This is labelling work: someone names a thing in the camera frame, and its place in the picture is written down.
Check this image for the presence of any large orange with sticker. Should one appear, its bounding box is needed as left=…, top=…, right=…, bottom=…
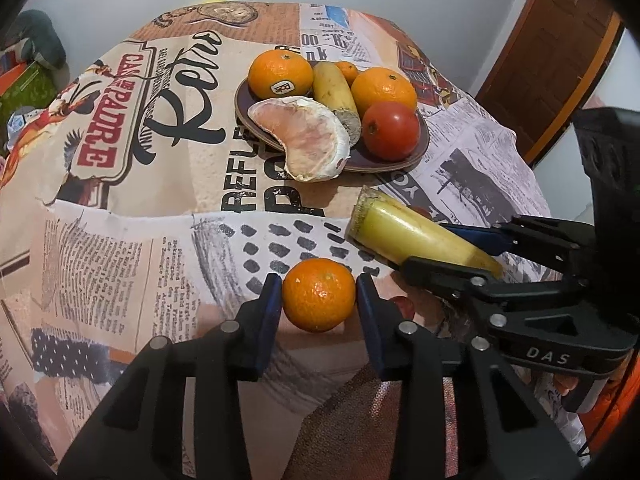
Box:
left=248, top=46, right=315, bottom=101

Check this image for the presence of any orange box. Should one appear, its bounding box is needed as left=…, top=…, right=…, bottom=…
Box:
left=0, top=62, right=38, bottom=90

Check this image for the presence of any brown wooden door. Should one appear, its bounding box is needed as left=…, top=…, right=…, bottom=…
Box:
left=475, top=0, right=626, bottom=168

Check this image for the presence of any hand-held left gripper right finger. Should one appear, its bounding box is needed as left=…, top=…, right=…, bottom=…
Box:
left=355, top=274, right=583, bottom=480

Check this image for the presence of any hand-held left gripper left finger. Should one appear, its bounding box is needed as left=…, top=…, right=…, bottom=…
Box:
left=57, top=272, right=284, bottom=480

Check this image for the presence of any green patterned bag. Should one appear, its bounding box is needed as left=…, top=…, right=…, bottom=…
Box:
left=0, top=67, right=58, bottom=126

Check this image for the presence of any yellow cut banana piece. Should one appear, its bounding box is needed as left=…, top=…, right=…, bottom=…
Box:
left=345, top=185, right=503, bottom=277

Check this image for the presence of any large plain orange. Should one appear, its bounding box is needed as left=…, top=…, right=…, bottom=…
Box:
left=351, top=66, right=418, bottom=116

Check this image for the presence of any peeled pomelo segment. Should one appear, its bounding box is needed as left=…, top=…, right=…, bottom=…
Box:
left=247, top=96, right=351, bottom=183

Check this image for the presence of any white blue cloth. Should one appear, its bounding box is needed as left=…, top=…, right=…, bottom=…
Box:
left=5, top=107, right=41, bottom=151

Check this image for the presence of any purple round plate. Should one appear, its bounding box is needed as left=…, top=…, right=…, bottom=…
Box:
left=234, top=60, right=430, bottom=175

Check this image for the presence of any small mandarin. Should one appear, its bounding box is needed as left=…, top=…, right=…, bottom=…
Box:
left=282, top=258, right=357, bottom=333
left=334, top=60, right=360, bottom=85

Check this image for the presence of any red tomato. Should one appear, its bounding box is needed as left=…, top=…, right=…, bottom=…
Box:
left=361, top=101, right=421, bottom=162

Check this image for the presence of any printed retro tablecloth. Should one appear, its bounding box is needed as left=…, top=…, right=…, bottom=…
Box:
left=0, top=2, right=591, bottom=480

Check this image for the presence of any banana half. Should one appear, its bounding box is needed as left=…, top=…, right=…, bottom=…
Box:
left=312, top=61, right=362, bottom=146

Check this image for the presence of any grey plush toy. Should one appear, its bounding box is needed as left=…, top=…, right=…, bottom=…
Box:
left=12, top=9, right=68, bottom=68

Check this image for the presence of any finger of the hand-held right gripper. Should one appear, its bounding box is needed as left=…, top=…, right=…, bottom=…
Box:
left=400, top=255, right=636, bottom=347
left=440, top=215, right=597, bottom=264

